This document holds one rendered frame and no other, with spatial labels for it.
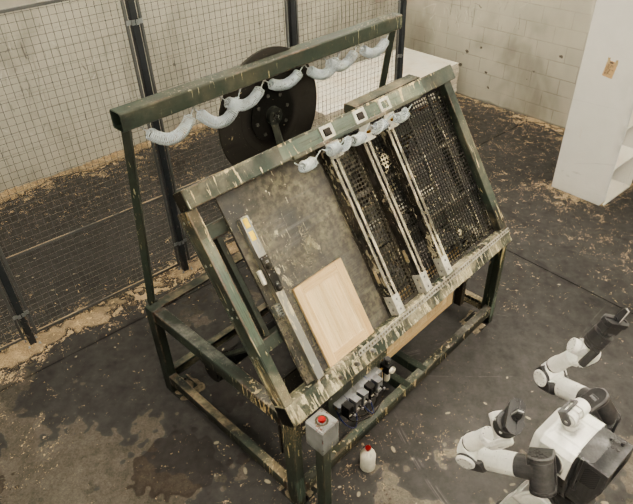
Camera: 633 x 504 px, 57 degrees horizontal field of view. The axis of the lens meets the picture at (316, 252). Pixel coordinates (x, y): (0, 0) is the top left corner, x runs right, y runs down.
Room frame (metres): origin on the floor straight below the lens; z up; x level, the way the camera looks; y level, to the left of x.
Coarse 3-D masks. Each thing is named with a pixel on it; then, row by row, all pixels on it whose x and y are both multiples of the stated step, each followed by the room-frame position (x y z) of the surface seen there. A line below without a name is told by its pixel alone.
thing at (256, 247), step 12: (240, 228) 2.44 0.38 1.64; (252, 228) 2.44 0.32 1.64; (252, 252) 2.39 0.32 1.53; (264, 252) 2.39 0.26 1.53; (276, 300) 2.28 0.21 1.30; (288, 300) 2.28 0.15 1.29; (288, 312) 2.24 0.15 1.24; (288, 324) 2.22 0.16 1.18; (300, 336) 2.19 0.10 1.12; (300, 348) 2.16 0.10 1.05; (312, 360) 2.13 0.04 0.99; (312, 372) 2.10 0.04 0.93
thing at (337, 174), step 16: (320, 128) 2.95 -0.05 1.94; (336, 160) 2.93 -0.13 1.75; (336, 176) 2.88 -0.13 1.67; (352, 192) 2.86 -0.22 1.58; (352, 208) 2.80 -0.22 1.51; (352, 224) 2.79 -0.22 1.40; (368, 240) 2.73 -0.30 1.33; (368, 256) 2.70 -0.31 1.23; (384, 272) 2.67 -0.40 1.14; (384, 288) 2.61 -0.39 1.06; (400, 304) 2.58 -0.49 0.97
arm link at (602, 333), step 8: (600, 320) 1.68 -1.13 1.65; (608, 320) 1.65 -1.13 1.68; (624, 320) 1.68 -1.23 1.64; (592, 328) 1.69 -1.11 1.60; (600, 328) 1.66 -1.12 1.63; (608, 328) 1.64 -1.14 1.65; (616, 328) 1.64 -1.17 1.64; (624, 328) 1.65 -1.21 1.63; (592, 336) 1.66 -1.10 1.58; (600, 336) 1.64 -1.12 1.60; (608, 336) 1.64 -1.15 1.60; (600, 344) 1.63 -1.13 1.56
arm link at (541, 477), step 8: (520, 456) 1.29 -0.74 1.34; (512, 464) 1.27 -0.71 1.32; (520, 464) 1.25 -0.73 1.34; (528, 464) 1.25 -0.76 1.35; (552, 464) 1.23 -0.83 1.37; (520, 472) 1.24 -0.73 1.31; (528, 472) 1.22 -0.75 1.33; (536, 472) 1.21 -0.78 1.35; (544, 472) 1.20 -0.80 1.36; (552, 472) 1.21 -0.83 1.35; (536, 480) 1.19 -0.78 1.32; (544, 480) 1.19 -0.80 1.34; (552, 480) 1.19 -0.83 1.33; (536, 488) 1.18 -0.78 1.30; (544, 488) 1.17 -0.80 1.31; (552, 488) 1.17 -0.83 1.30
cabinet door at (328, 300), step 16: (320, 272) 2.50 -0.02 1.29; (336, 272) 2.55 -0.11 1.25; (304, 288) 2.39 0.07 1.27; (320, 288) 2.44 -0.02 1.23; (336, 288) 2.49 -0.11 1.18; (352, 288) 2.53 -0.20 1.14; (304, 304) 2.33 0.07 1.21; (320, 304) 2.38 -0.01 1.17; (336, 304) 2.43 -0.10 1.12; (352, 304) 2.47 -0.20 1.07; (320, 320) 2.32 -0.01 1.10; (336, 320) 2.36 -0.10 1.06; (352, 320) 2.41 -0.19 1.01; (368, 320) 2.46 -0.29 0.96; (320, 336) 2.26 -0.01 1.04; (336, 336) 2.30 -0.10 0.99; (352, 336) 2.35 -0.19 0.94; (368, 336) 2.40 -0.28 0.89; (336, 352) 2.24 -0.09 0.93
